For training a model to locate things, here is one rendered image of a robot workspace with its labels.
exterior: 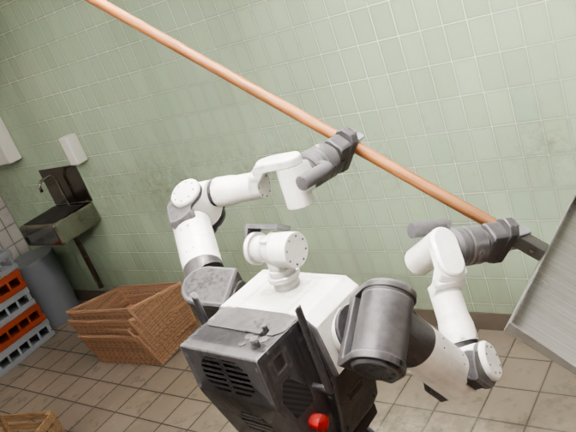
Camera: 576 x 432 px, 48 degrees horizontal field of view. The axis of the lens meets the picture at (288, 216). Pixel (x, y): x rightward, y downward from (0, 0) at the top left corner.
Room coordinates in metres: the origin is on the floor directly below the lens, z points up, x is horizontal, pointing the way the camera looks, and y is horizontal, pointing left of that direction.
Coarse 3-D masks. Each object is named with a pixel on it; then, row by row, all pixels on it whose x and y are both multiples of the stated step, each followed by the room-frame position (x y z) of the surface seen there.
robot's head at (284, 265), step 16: (256, 240) 1.14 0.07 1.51; (272, 240) 1.10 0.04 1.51; (288, 240) 1.08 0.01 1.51; (304, 240) 1.10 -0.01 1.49; (256, 256) 1.12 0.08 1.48; (272, 256) 1.08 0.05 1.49; (288, 256) 1.07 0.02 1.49; (304, 256) 1.09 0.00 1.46; (272, 272) 1.11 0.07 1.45; (288, 272) 1.10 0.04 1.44
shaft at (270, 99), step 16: (96, 0) 2.00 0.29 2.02; (128, 16) 1.94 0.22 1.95; (144, 32) 1.90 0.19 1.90; (160, 32) 1.88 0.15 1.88; (176, 48) 1.84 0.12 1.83; (208, 64) 1.78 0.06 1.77; (240, 80) 1.73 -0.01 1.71; (256, 96) 1.70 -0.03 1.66; (272, 96) 1.68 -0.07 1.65; (288, 112) 1.64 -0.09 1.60; (304, 112) 1.63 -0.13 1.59; (320, 128) 1.59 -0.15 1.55; (368, 160) 1.52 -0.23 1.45; (384, 160) 1.49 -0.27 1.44; (400, 176) 1.47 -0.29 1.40; (416, 176) 1.45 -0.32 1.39; (432, 192) 1.42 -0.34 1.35; (448, 192) 1.41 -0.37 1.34; (464, 208) 1.37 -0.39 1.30; (480, 224) 1.36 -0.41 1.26
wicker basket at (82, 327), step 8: (128, 296) 4.11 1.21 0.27; (136, 296) 4.06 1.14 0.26; (144, 296) 4.02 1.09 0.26; (72, 320) 3.79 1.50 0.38; (88, 320) 3.66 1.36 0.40; (96, 320) 3.62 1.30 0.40; (104, 320) 3.57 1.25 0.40; (112, 320) 3.53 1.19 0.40; (120, 320) 3.49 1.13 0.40; (128, 320) 3.46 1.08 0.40; (80, 328) 3.75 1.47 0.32; (88, 328) 3.70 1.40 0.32; (96, 328) 3.67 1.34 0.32; (104, 328) 3.62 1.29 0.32; (128, 328) 3.51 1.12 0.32; (136, 328) 3.47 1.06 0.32; (168, 328) 3.65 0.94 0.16; (144, 336) 3.49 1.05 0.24; (160, 336) 3.58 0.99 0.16; (152, 344) 3.52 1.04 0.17
